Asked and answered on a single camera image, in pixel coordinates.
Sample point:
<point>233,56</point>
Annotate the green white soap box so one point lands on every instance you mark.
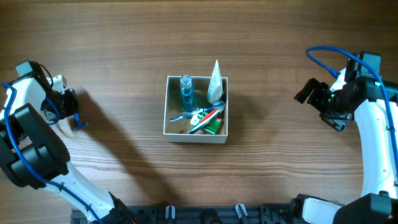
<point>210,128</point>

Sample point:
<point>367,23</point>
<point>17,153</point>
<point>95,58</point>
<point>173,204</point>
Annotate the red teal toothpaste tube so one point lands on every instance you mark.
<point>206,120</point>

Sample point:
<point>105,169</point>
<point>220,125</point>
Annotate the blue white toothbrush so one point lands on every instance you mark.
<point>216,106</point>

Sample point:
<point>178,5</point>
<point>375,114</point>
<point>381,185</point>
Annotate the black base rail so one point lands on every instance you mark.
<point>261,214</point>

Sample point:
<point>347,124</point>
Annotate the white lotion tube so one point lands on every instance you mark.
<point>215,87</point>

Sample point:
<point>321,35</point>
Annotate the blue mouthwash bottle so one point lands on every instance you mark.
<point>187,92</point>

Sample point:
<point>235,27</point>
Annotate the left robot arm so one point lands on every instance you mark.
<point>33,155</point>

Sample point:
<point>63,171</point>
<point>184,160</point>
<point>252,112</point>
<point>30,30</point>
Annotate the white cardboard box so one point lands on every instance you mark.
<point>178,131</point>

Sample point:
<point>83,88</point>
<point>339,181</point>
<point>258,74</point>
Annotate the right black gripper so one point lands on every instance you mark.
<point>323,101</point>

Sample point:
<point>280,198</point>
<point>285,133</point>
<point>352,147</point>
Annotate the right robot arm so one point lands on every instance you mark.
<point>377,126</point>

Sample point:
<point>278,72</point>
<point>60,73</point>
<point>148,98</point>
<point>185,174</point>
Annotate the blue disposable razor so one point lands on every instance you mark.
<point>79,124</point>

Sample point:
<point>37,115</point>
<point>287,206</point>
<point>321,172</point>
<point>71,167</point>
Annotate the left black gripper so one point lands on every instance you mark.
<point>68,104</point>

